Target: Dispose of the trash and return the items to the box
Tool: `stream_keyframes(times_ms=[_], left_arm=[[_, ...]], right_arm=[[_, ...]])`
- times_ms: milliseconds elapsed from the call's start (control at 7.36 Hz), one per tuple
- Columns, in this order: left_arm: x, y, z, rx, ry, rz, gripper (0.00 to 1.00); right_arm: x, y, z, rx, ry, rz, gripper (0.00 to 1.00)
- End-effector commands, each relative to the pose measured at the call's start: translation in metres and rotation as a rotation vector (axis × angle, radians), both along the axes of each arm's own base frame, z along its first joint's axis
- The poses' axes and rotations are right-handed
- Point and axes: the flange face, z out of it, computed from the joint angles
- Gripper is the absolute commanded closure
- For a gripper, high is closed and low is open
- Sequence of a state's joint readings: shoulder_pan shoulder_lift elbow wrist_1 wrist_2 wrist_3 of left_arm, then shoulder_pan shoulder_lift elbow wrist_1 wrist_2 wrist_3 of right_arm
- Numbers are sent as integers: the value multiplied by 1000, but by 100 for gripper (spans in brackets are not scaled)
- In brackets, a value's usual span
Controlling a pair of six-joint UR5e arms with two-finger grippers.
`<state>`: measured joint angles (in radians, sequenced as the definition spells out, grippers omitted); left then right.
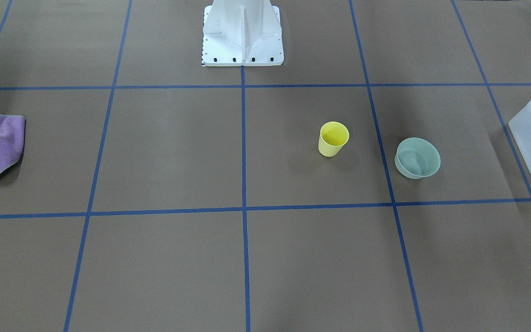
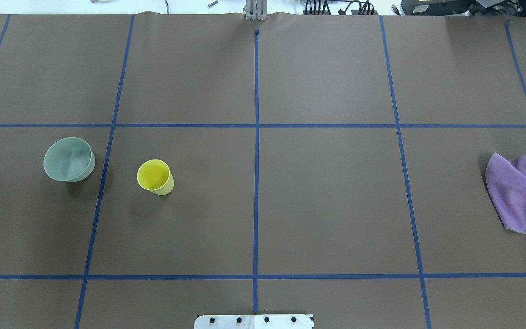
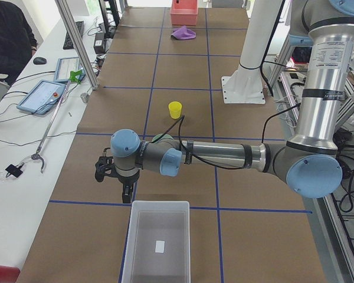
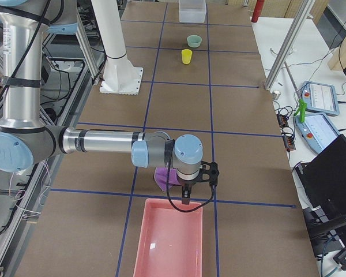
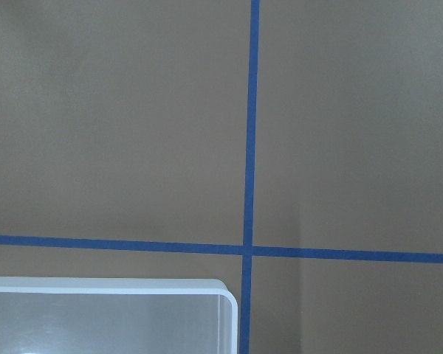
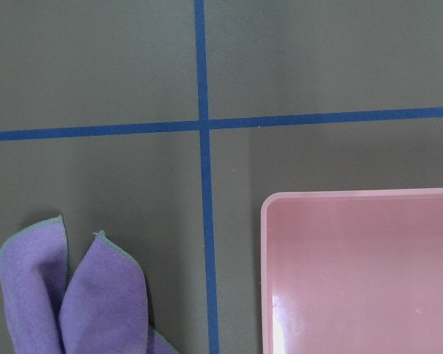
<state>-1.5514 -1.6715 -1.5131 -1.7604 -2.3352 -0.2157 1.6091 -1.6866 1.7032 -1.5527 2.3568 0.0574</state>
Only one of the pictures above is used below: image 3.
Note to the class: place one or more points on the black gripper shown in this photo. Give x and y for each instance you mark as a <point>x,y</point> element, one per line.
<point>127,182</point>

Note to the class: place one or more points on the yellow plastic cup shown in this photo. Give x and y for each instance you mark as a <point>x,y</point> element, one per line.
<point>175,109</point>

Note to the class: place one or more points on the purple microfiber cloth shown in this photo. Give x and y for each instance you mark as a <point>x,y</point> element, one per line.
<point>183,33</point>

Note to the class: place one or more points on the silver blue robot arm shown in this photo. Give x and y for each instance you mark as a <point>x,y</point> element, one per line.
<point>305,162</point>

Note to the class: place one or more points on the white translucent plastic bin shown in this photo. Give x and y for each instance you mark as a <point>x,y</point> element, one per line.
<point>158,242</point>

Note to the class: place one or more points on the small silver cylinder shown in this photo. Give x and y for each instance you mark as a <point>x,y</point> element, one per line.
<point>84,97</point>

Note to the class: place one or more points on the small black tag device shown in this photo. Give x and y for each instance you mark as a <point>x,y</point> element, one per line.
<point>13,170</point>

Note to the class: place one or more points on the silver reacher grabber tool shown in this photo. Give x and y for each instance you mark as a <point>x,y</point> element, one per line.
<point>72,78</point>

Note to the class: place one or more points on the near blue teach pendant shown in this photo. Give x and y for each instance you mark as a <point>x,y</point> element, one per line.
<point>42,97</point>

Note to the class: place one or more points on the blue teach pendant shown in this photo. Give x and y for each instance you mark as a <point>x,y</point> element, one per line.
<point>65,66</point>
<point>42,97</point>

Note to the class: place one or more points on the far blue teach pendant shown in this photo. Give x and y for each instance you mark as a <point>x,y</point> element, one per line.
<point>65,66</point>

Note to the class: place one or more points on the black power adapter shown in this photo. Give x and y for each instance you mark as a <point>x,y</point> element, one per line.
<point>99,43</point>

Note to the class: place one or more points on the black computer mouse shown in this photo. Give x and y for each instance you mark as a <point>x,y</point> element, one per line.
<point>39,61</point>

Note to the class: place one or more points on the pink plastic bin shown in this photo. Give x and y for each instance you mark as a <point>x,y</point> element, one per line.
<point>184,12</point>

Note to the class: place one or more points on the person in black sweater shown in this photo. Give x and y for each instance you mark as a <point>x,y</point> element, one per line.
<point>17,41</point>

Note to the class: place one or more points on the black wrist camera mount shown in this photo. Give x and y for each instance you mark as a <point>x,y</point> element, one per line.
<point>105,166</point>

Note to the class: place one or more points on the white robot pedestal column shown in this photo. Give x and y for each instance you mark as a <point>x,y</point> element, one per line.
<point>245,85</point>

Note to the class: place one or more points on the aluminium frame post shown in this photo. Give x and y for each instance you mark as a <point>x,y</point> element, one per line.
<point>76,38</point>

